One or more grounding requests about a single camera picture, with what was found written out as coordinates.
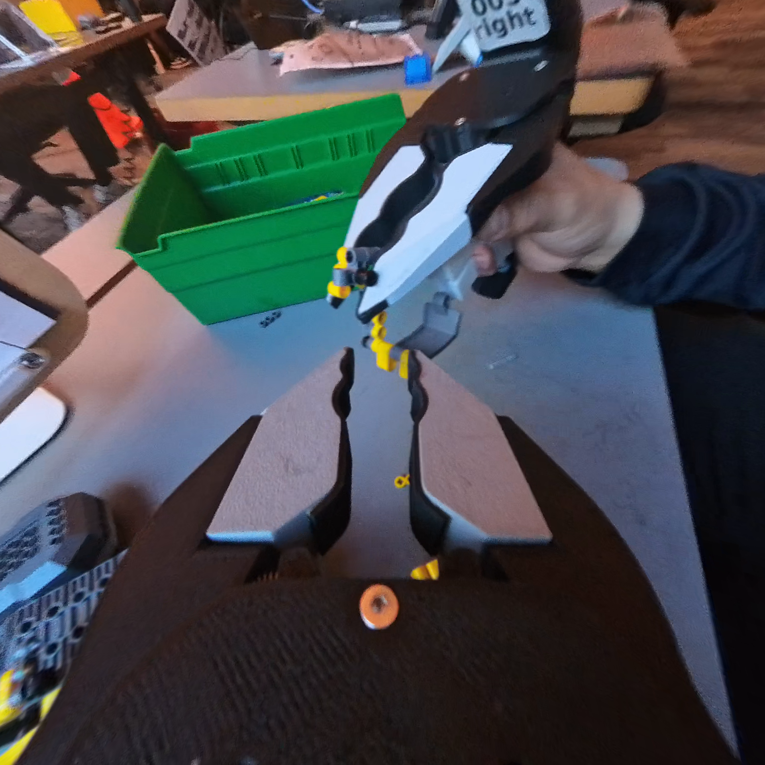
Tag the grey metal axle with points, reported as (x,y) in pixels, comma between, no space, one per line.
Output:
(502,360)

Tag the green plastic bin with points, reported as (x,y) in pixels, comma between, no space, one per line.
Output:
(251,257)

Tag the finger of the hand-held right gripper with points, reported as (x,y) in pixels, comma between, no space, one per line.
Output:
(442,221)
(388,179)

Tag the toy brick robot model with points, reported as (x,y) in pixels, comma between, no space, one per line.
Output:
(42,645)

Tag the orange cone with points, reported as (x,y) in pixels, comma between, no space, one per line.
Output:
(113,119)

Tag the printed sign card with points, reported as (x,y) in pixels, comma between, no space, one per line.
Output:
(197,33)

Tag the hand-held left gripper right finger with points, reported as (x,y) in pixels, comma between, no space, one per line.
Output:
(472,466)

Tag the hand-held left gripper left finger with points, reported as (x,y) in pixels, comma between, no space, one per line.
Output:
(287,466)

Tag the person's right hand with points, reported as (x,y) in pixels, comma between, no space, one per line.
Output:
(556,215)

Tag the dark wooden desk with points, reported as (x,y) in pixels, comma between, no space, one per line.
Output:
(77,48)

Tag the yellow storage bin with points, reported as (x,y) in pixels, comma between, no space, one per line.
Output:
(51,15)

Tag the wooden instruction sheet board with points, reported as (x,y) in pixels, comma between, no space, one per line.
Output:
(36,311)

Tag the yellow brick piece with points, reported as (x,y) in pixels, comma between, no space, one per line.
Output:
(425,571)

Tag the black holed link piece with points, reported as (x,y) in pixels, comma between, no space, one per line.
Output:
(270,319)

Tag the grey desk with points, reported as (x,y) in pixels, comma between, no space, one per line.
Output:
(568,370)

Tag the pink paper sheet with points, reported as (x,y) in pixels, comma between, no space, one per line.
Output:
(346,51)

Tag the person's dark clothing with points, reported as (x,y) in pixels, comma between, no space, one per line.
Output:
(717,478)

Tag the person's right forearm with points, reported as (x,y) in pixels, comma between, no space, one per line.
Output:
(699,239)

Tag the yellow beam grey connector assembly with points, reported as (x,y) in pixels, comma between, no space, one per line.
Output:
(382,352)

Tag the small blue box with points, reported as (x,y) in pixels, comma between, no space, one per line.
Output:
(417,69)

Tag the white black handheld device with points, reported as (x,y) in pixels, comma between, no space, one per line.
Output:
(454,45)

